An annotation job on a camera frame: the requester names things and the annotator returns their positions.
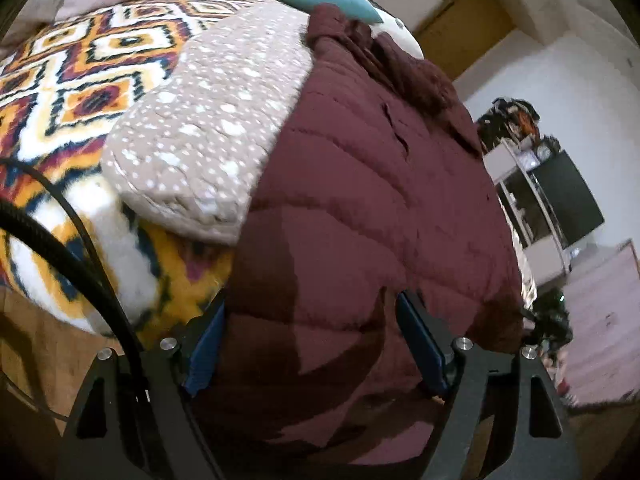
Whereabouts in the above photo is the thin black cable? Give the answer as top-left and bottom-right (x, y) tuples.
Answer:
(0, 157), (118, 311)

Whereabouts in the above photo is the wooden door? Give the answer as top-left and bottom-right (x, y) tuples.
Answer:
(414, 0), (517, 82)

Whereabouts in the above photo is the orange patterned blanket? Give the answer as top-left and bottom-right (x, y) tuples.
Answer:
(0, 0), (283, 348)

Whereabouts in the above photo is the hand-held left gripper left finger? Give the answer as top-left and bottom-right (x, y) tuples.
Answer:
(55, 292), (228, 480)

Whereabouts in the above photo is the pink rug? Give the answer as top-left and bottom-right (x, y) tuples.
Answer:
(559, 240), (640, 407)

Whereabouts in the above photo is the maroon puffer jacket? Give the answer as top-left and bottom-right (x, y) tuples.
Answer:
(192, 2), (527, 467)

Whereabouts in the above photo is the beige dotted quilt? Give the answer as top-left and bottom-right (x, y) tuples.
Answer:
(100, 2), (321, 247)

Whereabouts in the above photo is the white shelf unit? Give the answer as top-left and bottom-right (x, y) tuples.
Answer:
(481, 137), (573, 277)

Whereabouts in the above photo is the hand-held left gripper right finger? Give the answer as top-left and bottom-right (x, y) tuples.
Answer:
(395, 290), (583, 480)

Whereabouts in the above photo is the black television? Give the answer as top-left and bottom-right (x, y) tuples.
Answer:
(529, 150), (606, 252)

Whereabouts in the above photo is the thick black cable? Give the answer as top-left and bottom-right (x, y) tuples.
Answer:
(0, 199), (147, 361)

